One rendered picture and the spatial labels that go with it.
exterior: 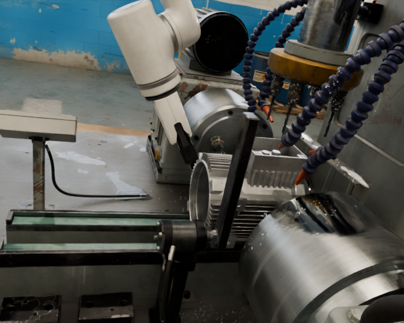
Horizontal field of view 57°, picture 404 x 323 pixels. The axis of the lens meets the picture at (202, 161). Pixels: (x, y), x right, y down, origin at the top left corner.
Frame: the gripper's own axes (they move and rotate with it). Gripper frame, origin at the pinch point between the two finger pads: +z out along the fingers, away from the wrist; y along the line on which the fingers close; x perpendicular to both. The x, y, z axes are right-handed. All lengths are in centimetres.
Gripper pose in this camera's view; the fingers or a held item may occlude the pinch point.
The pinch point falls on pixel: (188, 152)
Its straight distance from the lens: 80.6
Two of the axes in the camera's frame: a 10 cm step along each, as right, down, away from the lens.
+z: 3.2, 8.0, 5.0
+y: 2.4, 4.5, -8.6
